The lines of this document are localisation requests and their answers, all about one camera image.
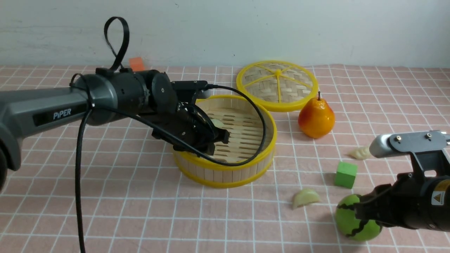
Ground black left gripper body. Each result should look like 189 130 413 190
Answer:
151 103 215 151

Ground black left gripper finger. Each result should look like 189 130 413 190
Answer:
213 128 230 144
197 141 215 156

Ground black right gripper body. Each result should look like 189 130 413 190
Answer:
354 176 428 229

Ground white pleated dumpling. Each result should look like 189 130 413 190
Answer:
348 145 372 160

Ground pale green smooth dumpling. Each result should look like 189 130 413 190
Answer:
291 188 321 210

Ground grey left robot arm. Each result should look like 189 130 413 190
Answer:
0 68 230 186

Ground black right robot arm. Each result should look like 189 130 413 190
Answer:
354 174 450 232

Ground bamboo steamer tray yellow rim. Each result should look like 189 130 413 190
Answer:
173 95 277 188

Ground bamboo steamer lid yellow rim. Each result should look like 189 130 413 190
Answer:
235 60 319 112

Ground green toy watermelon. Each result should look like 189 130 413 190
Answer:
335 194 383 242

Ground green foam cube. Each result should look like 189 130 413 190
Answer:
334 161 358 189

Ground orange foam cube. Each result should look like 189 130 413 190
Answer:
129 57 145 72

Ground pink checkered tablecloth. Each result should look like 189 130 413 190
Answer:
0 65 449 253

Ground orange yellow toy pear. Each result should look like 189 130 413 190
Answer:
298 91 335 139

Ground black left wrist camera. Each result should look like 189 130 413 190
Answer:
172 80 212 104

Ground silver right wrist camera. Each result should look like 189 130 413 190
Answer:
369 131 450 178

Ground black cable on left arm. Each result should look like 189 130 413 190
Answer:
70 16 268 253

